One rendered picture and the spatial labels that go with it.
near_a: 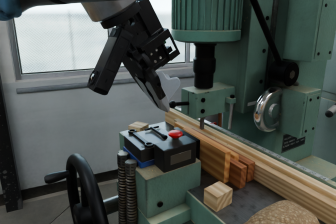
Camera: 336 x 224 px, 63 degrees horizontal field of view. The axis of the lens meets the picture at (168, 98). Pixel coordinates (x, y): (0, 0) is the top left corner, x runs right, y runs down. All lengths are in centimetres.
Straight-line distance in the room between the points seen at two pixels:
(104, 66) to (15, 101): 157
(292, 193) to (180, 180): 22
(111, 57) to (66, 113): 159
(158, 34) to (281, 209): 37
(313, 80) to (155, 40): 59
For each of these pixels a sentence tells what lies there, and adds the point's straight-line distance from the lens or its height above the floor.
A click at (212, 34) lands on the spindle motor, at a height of 122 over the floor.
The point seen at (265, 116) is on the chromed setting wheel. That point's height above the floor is 101.
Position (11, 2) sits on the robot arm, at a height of 127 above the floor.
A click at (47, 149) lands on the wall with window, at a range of 211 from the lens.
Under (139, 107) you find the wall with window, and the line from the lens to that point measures 212.
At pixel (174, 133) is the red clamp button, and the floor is 102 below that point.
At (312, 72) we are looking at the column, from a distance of 92.
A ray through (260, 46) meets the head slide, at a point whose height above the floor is 118.
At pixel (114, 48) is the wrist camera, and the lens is 45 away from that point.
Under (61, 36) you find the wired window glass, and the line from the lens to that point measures 200.
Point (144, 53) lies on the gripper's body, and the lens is 46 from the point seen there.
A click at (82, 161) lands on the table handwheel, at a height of 95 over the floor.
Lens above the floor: 125
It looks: 16 degrees down
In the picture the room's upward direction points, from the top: straight up
